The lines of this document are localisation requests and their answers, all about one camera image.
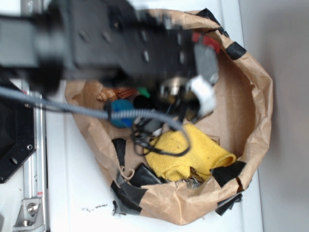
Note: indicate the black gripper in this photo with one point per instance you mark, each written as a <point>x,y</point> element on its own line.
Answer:
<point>177,65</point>

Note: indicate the green rectangular block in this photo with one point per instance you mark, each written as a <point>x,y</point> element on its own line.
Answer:
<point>144,92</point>

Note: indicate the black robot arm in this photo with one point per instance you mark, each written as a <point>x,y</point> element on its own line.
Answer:
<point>111,42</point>

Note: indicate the brown paper bag bin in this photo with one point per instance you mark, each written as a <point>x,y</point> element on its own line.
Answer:
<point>240,123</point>

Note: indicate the yellow microfiber cloth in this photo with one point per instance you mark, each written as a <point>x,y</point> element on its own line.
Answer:
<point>204,155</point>

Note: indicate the blue foam ball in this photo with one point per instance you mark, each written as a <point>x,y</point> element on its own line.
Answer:
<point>117,106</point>

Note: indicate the orange spiral seashell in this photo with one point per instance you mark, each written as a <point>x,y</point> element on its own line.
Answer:
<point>112,94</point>

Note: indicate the aluminium extrusion rail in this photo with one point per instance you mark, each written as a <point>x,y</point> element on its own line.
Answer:
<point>35,167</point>

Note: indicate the black octagonal mount plate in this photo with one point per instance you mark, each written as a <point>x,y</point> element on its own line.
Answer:
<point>17,136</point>

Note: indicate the metal corner bracket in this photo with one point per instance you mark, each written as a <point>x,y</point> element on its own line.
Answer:
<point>30,217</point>

